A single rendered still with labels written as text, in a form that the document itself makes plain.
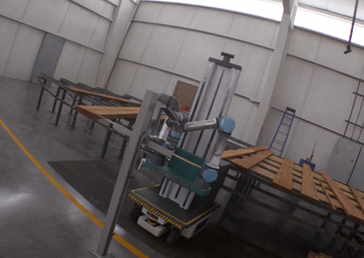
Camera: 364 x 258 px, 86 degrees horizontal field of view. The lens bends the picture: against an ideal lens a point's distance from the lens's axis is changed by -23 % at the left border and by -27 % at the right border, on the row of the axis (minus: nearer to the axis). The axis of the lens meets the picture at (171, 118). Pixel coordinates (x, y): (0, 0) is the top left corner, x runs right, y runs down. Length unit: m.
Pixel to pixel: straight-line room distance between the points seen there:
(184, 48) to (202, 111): 8.28
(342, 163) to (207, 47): 6.73
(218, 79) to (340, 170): 6.66
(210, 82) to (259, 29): 7.60
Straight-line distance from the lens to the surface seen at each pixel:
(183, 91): 9.81
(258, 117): 8.21
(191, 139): 2.43
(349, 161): 8.49
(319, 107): 8.96
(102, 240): 1.92
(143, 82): 11.18
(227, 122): 1.93
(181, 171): 2.39
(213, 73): 2.43
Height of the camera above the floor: 1.33
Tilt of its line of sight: 5 degrees down
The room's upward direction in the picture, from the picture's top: 20 degrees clockwise
